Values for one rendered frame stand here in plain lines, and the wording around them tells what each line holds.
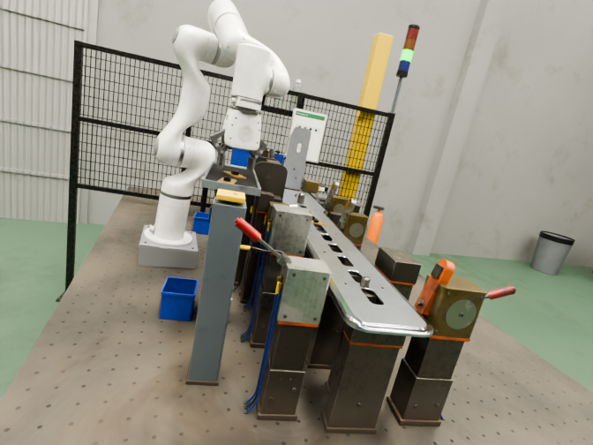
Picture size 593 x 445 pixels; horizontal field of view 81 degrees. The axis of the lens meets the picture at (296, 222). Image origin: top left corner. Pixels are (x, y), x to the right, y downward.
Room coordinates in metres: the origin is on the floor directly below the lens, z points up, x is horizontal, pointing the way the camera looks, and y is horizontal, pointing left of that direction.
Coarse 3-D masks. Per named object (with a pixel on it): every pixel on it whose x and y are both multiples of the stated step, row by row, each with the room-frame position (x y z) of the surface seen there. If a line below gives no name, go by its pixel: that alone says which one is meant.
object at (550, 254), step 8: (544, 232) 5.57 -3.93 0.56; (544, 240) 5.28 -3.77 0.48; (552, 240) 5.19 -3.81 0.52; (560, 240) 5.14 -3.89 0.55; (568, 240) 5.13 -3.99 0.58; (536, 248) 5.41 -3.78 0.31; (544, 248) 5.25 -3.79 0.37; (552, 248) 5.18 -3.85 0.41; (560, 248) 5.14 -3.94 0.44; (568, 248) 5.15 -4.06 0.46; (536, 256) 5.34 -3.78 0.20; (544, 256) 5.22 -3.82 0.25; (552, 256) 5.17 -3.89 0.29; (560, 256) 5.15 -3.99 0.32; (536, 264) 5.30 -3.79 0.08; (544, 264) 5.20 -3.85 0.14; (552, 264) 5.16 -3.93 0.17; (560, 264) 5.18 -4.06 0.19; (544, 272) 5.19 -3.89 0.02; (552, 272) 5.17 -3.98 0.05
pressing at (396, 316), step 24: (288, 192) 1.81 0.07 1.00; (312, 240) 1.04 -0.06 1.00; (336, 240) 1.10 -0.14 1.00; (336, 264) 0.87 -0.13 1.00; (360, 264) 0.91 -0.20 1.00; (336, 288) 0.71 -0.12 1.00; (360, 288) 0.75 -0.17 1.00; (384, 288) 0.78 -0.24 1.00; (360, 312) 0.63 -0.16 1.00; (384, 312) 0.65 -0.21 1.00; (408, 312) 0.67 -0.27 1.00
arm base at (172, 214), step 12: (168, 204) 1.31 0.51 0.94; (180, 204) 1.33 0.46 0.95; (156, 216) 1.34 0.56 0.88; (168, 216) 1.32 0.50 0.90; (180, 216) 1.34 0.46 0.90; (156, 228) 1.33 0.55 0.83; (168, 228) 1.32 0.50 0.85; (180, 228) 1.35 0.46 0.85; (156, 240) 1.29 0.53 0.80; (168, 240) 1.32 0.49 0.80; (180, 240) 1.35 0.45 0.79
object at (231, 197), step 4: (220, 192) 0.71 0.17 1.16; (224, 192) 0.72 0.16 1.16; (228, 192) 0.73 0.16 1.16; (232, 192) 0.74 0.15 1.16; (236, 192) 0.75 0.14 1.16; (240, 192) 0.76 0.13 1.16; (216, 196) 0.70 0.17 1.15; (220, 196) 0.70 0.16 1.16; (224, 196) 0.70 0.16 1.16; (228, 196) 0.70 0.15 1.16; (232, 196) 0.71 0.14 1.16; (236, 196) 0.71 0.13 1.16; (240, 196) 0.72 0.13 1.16; (244, 196) 0.73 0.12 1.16; (224, 200) 0.73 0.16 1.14; (228, 200) 0.70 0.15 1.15; (232, 200) 0.70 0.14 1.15; (236, 200) 0.71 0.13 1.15; (240, 200) 0.71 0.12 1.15; (244, 200) 0.71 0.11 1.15
